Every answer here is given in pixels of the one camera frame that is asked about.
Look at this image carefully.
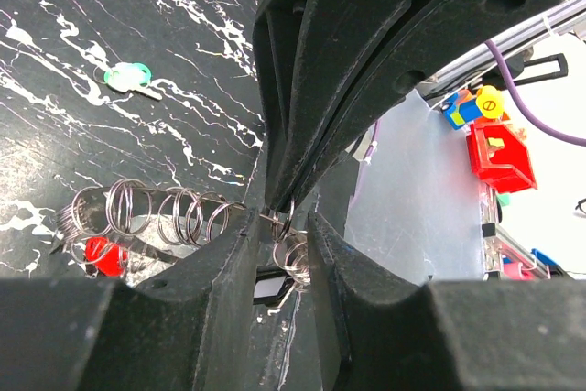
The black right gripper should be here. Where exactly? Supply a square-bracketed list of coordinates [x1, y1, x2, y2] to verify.
[253, 0, 415, 210]

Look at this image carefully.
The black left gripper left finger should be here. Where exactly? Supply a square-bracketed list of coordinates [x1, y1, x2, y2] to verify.
[1, 209, 259, 390]

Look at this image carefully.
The aluminium frame rail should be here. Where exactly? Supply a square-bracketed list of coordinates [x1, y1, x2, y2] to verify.
[417, 0, 585, 96]

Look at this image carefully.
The yellow blue toy block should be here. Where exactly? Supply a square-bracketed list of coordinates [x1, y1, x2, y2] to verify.
[440, 85, 505, 130]

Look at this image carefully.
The red plastic bin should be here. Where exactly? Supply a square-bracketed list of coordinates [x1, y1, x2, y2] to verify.
[466, 121, 537, 193]

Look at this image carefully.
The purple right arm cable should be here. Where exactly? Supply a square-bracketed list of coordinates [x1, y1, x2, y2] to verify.
[354, 38, 586, 209]

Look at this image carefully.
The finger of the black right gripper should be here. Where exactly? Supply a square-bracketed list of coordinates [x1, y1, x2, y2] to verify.
[292, 0, 563, 203]

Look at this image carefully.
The key with red tag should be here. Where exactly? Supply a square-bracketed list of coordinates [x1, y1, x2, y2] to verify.
[84, 237, 128, 277]

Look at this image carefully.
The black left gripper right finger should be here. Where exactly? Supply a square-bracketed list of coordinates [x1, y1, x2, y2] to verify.
[308, 213, 585, 390]

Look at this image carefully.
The key with green tag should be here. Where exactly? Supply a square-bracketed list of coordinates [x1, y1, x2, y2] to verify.
[92, 62, 162, 101]

